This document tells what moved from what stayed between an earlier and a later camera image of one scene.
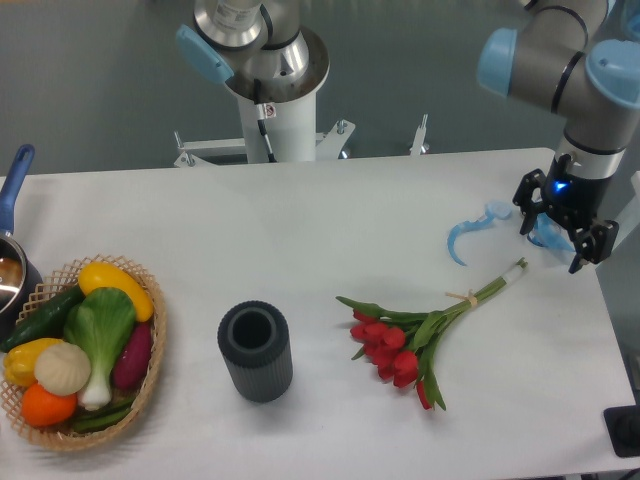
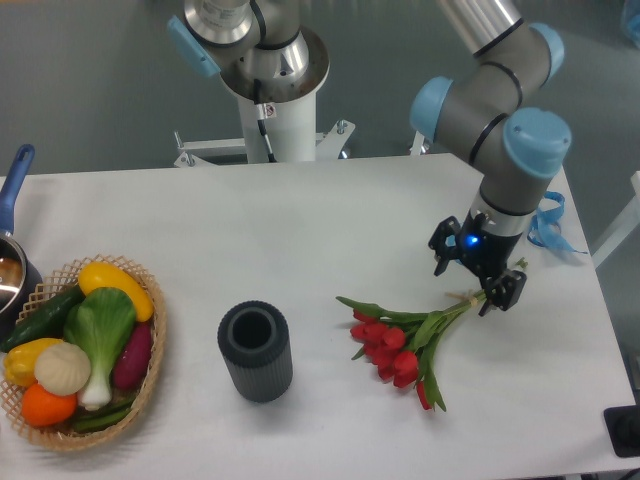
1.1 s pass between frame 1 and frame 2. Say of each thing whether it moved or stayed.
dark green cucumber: stayed
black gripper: moved
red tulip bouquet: stayed
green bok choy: stayed
